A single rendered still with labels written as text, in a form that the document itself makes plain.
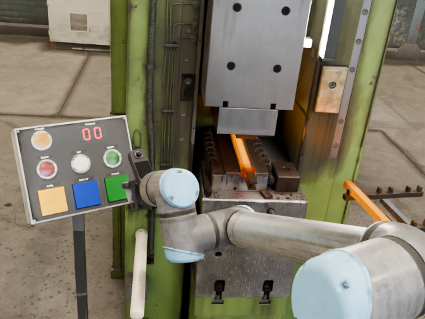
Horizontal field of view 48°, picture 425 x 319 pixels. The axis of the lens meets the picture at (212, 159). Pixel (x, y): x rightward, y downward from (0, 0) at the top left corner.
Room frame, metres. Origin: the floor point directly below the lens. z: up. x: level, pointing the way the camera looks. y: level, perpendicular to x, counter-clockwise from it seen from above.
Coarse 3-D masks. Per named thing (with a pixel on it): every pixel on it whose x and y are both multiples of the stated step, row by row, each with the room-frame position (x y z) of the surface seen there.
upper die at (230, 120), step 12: (216, 108) 1.56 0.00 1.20; (228, 108) 1.50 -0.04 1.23; (240, 108) 1.51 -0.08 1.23; (252, 108) 1.52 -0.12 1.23; (216, 120) 1.53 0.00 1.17; (228, 120) 1.50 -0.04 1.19; (240, 120) 1.51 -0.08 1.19; (252, 120) 1.51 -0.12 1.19; (264, 120) 1.52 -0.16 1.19; (276, 120) 1.53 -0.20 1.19; (216, 132) 1.50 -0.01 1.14; (228, 132) 1.50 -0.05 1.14; (240, 132) 1.51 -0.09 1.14; (252, 132) 1.51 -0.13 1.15; (264, 132) 1.52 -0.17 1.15
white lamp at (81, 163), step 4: (80, 156) 1.29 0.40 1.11; (76, 160) 1.28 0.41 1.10; (80, 160) 1.29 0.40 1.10; (84, 160) 1.29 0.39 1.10; (76, 164) 1.27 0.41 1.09; (80, 164) 1.28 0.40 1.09; (84, 164) 1.29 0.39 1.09; (88, 164) 1.29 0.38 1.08; (76, 168) 1.27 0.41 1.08; (80, 168) 1.27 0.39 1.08; (84, 168) 1.28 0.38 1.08
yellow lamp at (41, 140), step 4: (36, 136) 1.26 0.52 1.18; (40, 136) 1.27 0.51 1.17; (44, 136) 1.27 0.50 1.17; (36, 140) 1.26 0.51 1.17; (40, 140) 1.26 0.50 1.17; (44, 140) 1.27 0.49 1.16; (48, 140) 1.27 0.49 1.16; (36, 144) 1.25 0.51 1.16; (40, 144) 1.26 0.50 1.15; (44, 144) 1.26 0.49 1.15; (48, 144) 1.27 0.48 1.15
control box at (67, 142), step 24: (96, 120) 1.38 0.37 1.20; (120, 120) 1.41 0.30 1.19; (24, 144) 1.24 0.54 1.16; (72, 144) 1.30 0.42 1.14; (96, 144) 1.34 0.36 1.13; (120, 144) 1.37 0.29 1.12; (24, 168) 1.20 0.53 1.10; (72, 168) 1.26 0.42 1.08; (96, 168) 1.30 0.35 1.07; (120, 168) 1.33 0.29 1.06; (24, 192) 1.18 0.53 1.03; (72, 192) 1.23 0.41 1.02; (48, 216) 1.16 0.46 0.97
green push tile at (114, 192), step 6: (126, 174) 1.33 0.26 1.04; (108, 180) 1.29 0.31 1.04; (114, 180) 1.30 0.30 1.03; (120, 180) 1.31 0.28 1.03; (126, 180) 1.32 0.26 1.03; (108, 186) 1.28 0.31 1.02; (114, 186) 1.29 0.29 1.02; (120, 186) 1.30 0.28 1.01; (108, 192) 1.27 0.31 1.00; (114, 192) 1.28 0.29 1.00; (120, 192) 1.29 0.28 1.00; (108, 198) 1.26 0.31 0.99; (114, 198) 1.27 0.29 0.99; (120, 198) 1.28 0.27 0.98; (126, 198) 1.29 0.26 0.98
